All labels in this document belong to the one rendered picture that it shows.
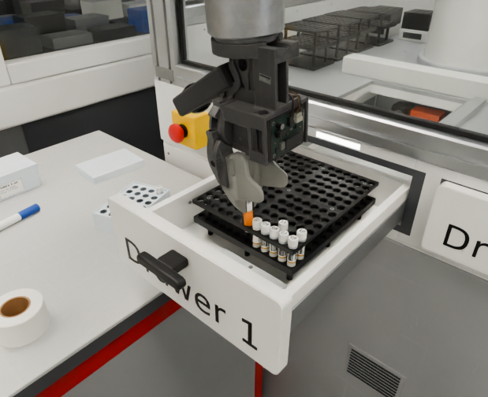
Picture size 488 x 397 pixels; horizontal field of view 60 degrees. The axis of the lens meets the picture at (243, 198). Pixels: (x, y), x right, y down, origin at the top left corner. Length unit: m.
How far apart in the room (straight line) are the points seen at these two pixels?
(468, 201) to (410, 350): 0.34
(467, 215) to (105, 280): 0.54
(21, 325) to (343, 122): 0.54
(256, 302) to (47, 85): 0.95
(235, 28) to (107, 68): 0.95
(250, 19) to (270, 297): 0.25
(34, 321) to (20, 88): 0.72
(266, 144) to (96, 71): 0.94
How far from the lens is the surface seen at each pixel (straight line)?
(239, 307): 0.46
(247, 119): 0.42
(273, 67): 0.40
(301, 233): 0.52
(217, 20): 0.41
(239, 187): 0.49
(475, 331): 0.78
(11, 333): 0.64
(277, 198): 0.61
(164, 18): 0.93
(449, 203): 0.65
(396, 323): 0.84
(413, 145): 0.66
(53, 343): 0.64
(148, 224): 0.52
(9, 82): 1.21
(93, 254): 0.77
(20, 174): 0.98
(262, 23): 0.41
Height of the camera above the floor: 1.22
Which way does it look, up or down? 32 degrees down
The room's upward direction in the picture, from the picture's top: straight up
